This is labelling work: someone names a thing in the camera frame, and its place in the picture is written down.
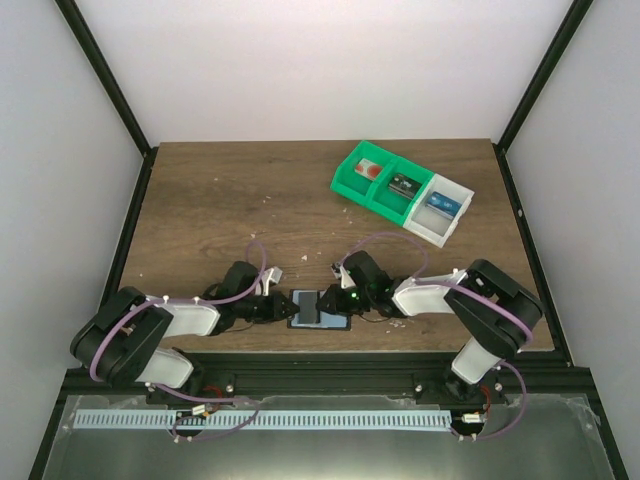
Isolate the black card holder wallet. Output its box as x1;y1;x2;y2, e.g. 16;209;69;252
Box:
287;289;351;331

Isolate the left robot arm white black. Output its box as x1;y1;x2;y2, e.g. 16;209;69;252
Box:
70;261;300;390

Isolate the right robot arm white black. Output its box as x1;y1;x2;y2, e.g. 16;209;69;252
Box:
316;250;544;402

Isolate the blue card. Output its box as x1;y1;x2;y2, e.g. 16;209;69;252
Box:
425;191;461;220

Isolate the red white card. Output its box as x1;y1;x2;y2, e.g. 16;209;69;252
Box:
354;158;383;181

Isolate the green bin middle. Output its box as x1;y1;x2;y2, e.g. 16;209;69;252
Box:
369;157;435;226

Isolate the green bin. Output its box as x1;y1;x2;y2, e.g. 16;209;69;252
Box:
369;157;435;226
330;141;399;207

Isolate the white bin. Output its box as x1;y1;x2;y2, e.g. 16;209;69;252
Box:
403;174;474;248

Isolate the green bin left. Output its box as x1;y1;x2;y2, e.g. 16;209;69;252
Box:
330;141;399;207

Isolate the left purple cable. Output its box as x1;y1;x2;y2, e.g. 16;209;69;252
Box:
87;241;269;404

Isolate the purple cable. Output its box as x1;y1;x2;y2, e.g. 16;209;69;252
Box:
87;241;269;404
337;232;534;441

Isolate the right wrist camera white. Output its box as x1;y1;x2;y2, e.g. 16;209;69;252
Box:
331;262;355;290

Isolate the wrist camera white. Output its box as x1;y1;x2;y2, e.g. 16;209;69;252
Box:
331;262;355;290
257;267;282;296

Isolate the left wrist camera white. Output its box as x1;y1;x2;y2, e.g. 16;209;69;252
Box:
257;267;282;296

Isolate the black aluminium front rail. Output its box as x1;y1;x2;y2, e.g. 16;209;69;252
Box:
64;352;591;406

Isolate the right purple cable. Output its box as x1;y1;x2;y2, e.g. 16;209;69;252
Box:
337;232;534;441

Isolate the light blue slotted cable duct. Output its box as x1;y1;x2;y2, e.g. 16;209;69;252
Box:
72;409;452;432

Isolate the left black frame post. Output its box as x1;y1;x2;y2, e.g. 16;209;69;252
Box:
53;0;154;156

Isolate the black frame post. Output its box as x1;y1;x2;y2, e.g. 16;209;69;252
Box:
53;0;154;156
492;0;594;151

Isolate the right black frame post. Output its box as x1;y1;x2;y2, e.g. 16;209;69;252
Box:
492;0;594;151

